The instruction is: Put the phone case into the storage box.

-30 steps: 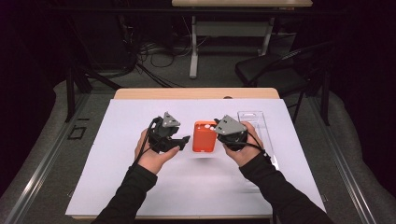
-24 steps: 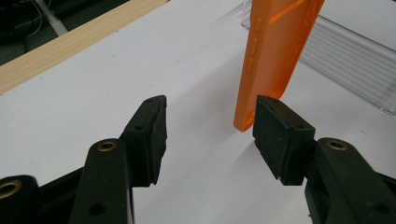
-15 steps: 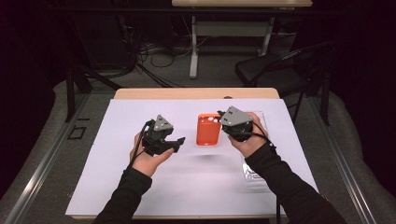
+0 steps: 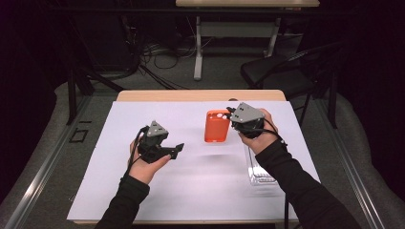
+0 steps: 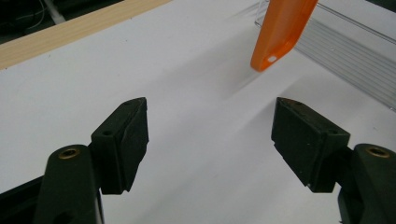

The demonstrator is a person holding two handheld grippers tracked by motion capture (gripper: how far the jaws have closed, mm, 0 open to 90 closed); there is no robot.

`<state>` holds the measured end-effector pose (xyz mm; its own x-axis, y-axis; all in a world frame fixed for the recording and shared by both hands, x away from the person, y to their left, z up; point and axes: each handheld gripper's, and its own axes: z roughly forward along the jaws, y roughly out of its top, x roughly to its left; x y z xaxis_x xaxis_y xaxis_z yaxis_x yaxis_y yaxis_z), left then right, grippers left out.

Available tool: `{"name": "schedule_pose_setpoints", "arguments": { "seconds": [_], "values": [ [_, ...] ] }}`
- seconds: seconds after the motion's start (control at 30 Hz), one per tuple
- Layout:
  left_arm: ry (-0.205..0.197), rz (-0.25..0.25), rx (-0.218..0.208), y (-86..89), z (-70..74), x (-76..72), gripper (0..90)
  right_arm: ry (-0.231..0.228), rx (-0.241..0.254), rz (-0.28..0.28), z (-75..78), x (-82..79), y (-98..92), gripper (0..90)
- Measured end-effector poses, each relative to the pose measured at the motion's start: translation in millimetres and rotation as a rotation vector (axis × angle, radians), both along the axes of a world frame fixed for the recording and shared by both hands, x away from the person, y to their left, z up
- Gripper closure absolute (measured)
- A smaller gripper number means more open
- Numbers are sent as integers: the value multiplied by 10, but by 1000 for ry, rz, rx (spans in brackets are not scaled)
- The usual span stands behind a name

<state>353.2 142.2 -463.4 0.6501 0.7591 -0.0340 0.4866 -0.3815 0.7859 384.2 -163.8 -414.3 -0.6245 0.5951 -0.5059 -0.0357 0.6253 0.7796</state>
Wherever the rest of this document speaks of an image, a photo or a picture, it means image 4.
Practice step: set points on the person's left hand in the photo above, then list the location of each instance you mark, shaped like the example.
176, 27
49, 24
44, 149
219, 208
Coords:
144, 170

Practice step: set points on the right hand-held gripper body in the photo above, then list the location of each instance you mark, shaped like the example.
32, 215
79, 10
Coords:
246, 120

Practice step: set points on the metal floor rail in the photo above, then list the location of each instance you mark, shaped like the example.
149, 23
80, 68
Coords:
350, 165
47, 165

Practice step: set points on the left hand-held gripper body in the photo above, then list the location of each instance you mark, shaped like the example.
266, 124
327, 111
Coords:
153, 144

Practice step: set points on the orange phone case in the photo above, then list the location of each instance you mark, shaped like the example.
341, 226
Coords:
216, 130

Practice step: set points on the clear plastic packaging tray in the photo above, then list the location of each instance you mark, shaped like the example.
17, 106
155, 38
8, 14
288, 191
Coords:
258, 175

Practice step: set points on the black metal stand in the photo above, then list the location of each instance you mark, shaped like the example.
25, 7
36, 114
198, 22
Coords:
72, 95

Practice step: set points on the wooden table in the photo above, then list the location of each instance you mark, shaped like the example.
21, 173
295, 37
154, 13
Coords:
191, 95

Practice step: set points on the black chair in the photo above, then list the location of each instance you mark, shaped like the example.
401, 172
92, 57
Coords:
273, 74

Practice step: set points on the wooden desk with white legs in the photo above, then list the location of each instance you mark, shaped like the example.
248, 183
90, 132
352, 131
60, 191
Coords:
235, 30

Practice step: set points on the person's right hand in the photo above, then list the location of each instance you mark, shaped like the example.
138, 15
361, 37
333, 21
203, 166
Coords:
259, 143

